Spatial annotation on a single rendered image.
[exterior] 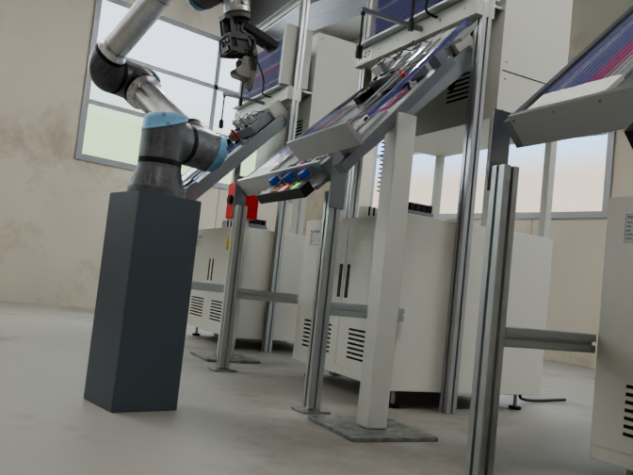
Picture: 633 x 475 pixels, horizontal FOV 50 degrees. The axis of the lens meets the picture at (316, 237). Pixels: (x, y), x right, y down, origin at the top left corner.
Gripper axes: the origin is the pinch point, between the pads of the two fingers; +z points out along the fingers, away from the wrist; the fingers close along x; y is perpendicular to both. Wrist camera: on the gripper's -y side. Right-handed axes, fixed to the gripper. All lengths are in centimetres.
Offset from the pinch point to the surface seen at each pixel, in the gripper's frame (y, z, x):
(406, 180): -26, 33, 32
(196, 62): -169, -135, -376
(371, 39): -83, -36, -42
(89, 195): -65, -20, -381
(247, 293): -30, 61, -70
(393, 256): -20, 53, 30
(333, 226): -19.4, 42.1, 5.7
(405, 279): -46, 60, 4
